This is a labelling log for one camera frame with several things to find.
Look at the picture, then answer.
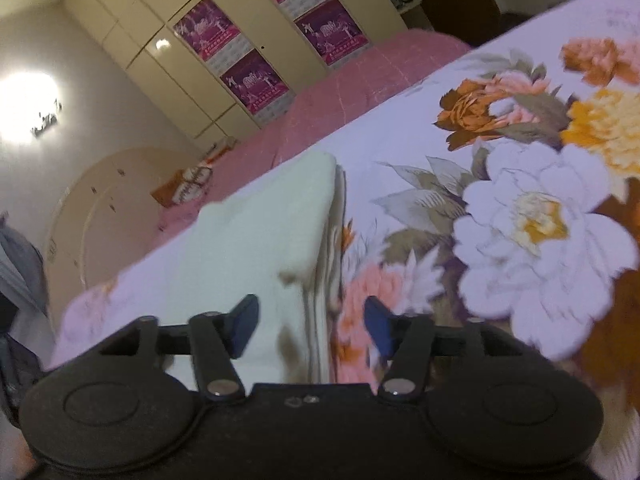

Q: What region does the floral lavender bedsheet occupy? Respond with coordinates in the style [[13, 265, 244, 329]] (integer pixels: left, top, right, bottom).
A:
[[50, 0, 640, 480]]

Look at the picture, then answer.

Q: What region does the pink quilt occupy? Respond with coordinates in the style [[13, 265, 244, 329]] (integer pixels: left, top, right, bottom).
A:
[[154, 29, 472, 233]]

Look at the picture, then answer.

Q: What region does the cream wardrobe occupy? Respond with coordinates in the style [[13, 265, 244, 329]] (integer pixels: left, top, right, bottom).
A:
[[62, 0, 436, 153]]

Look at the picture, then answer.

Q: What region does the orange patterned pillow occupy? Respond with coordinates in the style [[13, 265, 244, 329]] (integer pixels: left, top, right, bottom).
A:
[[150, 162, 217, 208]]

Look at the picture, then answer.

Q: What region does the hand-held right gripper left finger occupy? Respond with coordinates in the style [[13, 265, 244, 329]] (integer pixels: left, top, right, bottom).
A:
[[100, 294, 262, 405]]

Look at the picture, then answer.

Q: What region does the grey hanging clothing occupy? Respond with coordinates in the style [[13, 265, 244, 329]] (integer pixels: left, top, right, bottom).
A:
[[0, 212, 51, 317]]

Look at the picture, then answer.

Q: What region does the curved cream cabinet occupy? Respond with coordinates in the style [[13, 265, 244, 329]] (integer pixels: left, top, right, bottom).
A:
[[44, 147, 213, 292]]

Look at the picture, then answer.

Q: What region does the wall lamp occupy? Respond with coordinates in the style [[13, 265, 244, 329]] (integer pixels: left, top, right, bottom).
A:
[[30, 100, 64, 138]]

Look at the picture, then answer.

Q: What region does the cream small garment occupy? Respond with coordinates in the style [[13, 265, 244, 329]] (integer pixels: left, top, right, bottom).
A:
[[169, 152, 347, 387]]

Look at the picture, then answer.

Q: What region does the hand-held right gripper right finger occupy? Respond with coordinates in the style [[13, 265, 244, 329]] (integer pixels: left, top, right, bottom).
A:
[[363, 296, 532, 405]]

